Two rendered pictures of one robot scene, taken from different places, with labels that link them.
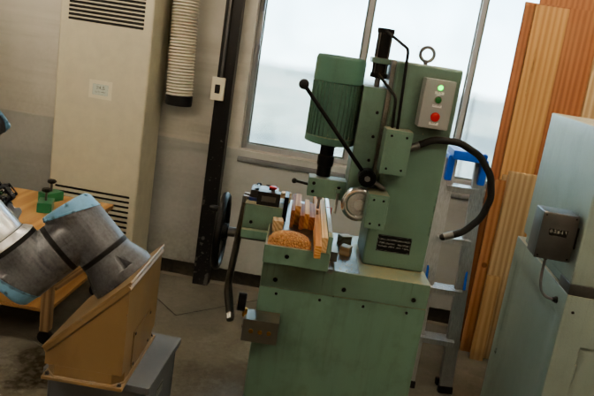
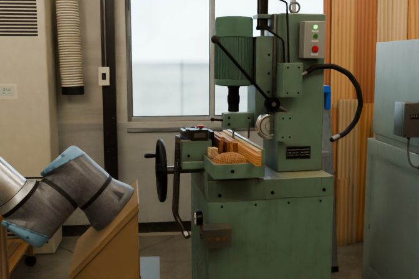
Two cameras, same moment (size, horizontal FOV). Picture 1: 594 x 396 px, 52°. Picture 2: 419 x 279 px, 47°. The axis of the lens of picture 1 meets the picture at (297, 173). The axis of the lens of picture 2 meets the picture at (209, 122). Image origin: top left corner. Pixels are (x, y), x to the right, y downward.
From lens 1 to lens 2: 49 cm
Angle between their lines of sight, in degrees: 12
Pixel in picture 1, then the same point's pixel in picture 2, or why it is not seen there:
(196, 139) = (90, 121)
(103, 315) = (118, 236)
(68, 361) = not seen: outside the picture
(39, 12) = not seen: outside the picture
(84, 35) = not seen: outside the picture
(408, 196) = (303, 113)
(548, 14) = not seen: outside the picture
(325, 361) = (267, 253)
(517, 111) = (333, 56)
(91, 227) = (86, 170)
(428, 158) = (312, 82)
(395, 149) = (292, 77)
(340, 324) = (274, 221)
